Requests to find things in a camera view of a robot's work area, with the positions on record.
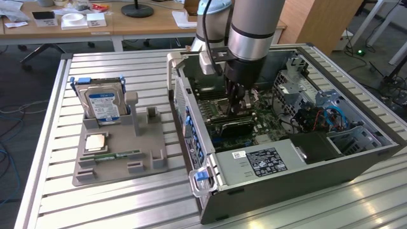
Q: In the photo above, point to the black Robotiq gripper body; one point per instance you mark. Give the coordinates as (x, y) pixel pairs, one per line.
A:
(243, 72)

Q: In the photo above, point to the black graphics card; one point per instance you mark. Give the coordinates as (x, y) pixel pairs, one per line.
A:
(236, 127)

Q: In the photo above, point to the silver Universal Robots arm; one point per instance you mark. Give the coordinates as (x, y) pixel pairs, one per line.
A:
(251, 28)

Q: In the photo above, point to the metal socket cover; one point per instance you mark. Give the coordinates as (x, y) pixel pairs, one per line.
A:
(255, 95)

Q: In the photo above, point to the CPU socket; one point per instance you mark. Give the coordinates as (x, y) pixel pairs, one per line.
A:
(222, 107)

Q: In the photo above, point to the green RAM stick white label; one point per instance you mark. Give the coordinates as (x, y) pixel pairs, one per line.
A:
(222, 120)

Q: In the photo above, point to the green motherboard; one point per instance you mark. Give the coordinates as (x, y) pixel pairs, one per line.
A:
(270, 119)

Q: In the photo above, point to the perforated metal disk bay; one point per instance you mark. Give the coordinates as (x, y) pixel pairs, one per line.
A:
(292, 90)

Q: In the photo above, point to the silver chipset heatsink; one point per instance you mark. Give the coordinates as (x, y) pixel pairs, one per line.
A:
(263, 139)

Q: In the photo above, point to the blue expansion slot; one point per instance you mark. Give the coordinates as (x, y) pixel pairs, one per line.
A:
(216, 139)

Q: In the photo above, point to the white paper stack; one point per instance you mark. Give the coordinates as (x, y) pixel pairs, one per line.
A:
(183, 20)

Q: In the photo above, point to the grey power supply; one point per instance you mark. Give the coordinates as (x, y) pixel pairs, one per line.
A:
(232, 171)

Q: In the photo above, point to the wooden cabinet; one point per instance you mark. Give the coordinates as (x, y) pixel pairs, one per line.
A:
(324, 23)

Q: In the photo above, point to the white small unit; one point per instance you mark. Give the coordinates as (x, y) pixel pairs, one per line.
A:
(344, 43)

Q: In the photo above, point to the black device green light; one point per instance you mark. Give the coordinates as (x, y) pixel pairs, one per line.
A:
(360, 51)

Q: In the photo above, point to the grey parts rack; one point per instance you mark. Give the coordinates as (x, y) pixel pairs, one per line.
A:
(127, 143)

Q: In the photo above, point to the grey metal disk bay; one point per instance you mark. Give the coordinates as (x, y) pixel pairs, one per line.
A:
(359, 138)

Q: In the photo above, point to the hard disk with blue label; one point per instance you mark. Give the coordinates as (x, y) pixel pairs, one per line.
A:
(101, 103)

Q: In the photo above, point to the open dark PC case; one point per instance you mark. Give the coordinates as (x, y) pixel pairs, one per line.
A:
(286, 190)

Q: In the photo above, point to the black round lamp base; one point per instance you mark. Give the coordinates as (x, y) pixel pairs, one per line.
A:
(136, 12)

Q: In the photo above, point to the black disk caddy blue clips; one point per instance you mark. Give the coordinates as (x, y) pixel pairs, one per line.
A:
(83, 80)

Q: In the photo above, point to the silver CPU chip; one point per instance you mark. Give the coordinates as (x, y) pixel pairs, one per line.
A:
(95, 142)

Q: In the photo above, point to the white square box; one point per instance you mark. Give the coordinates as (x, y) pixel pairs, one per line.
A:
(95, 19)

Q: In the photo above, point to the red small item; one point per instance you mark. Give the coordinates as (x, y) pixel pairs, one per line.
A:
(99, 8)

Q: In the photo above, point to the white tape roll box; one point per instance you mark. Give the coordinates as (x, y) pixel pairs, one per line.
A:
(75, 22)

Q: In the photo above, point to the black chair base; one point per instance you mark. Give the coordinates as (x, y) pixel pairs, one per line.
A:
(43, 47)

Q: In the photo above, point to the wooden desk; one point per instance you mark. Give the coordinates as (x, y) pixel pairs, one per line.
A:
(47, 32)

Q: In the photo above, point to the black and white box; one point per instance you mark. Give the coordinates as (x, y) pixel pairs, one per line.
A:
(44, 15)

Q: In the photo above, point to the grey cup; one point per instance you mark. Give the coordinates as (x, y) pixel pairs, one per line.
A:
(45, 3)

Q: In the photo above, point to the white red paper slip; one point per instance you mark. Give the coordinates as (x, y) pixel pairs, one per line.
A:
(16, 24)

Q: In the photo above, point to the clear plastic bag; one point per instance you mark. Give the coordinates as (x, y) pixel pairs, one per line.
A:
(12, 12)

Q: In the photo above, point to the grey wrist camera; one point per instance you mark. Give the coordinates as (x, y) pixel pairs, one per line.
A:
(207, 64)

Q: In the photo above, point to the white table frame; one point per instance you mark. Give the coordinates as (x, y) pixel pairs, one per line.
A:
(386, 23)

